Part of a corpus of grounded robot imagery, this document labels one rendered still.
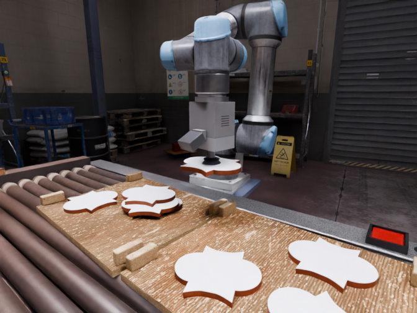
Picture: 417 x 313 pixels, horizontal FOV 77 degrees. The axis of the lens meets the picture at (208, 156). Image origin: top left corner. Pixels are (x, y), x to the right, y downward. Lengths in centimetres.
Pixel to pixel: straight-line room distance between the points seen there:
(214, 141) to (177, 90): 581
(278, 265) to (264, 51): 71
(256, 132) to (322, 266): 56
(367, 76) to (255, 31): 420
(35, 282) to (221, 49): 55
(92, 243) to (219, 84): 42
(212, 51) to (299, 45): 477
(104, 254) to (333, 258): 43
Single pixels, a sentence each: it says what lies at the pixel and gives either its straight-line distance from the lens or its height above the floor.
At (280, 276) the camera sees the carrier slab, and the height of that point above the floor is 94.
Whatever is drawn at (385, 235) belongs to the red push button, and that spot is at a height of 93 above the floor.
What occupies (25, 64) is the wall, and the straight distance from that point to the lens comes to 571.
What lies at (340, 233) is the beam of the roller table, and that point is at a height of 91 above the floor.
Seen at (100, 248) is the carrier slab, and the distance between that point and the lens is 60.
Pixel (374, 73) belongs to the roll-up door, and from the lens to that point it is 511.
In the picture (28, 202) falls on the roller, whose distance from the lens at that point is 99.
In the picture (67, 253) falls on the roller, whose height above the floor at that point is 91.
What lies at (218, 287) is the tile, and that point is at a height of 95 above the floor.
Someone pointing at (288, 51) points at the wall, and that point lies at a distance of 533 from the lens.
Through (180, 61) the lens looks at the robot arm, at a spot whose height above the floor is 132.
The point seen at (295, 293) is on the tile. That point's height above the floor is 95.
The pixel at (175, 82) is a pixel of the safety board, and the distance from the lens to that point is 638.
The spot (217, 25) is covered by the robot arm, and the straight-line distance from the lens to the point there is 57.
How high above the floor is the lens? 124
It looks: 14 degrees down
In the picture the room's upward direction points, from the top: straight up
